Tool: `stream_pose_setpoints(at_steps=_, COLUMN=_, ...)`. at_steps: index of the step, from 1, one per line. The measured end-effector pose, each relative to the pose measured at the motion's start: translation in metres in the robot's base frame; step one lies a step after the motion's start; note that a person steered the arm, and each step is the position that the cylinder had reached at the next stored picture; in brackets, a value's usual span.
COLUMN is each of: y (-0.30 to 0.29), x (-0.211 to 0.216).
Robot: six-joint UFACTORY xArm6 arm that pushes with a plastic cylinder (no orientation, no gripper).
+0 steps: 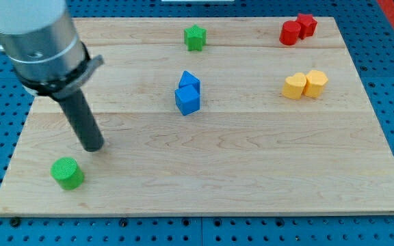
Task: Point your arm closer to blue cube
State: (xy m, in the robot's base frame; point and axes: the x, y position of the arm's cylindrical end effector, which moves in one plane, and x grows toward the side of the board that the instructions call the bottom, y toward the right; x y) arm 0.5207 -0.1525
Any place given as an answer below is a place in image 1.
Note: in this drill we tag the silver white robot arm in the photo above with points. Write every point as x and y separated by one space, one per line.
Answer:
41 41

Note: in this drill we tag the blue cube block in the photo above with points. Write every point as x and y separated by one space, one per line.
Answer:
187 99

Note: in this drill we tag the light wooden board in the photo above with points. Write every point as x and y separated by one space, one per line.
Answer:
247 152

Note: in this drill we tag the blue triangular prism block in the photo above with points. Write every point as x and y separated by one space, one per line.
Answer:
189 79

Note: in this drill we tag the green star block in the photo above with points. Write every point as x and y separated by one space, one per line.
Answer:
195 38

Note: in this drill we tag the yellow heart block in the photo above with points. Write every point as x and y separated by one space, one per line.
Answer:
294 86

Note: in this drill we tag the yellow hexagon block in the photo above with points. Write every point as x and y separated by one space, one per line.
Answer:
315 83

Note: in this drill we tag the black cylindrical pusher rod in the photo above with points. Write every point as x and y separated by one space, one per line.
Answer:
79 115

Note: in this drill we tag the red cylinder block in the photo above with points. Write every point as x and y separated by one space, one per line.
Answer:
290 32

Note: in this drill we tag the green cylinder block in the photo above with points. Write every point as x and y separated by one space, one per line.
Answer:
67 174

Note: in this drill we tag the red star block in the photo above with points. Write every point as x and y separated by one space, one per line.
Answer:
308 25

